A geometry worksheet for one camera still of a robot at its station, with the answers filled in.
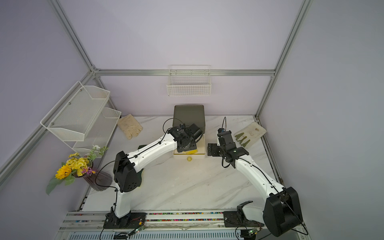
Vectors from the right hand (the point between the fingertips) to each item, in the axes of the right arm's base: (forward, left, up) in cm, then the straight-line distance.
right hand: (216, 149), depth 85 cm
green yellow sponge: (+11, +50, -11) cm, 52 cm away
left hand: (+1, +16, +2) cm, 16 cm away
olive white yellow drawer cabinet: (+23, +16, +7) cm, 29 cm away
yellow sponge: (-2, +13, +1) cm, 14 cm away
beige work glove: (+31, +63, -12) cm, 71 cm away
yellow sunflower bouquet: (-15, +66, +13) cm, 69 cm away
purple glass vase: (-14, +66, -8) cm, 68 cm away
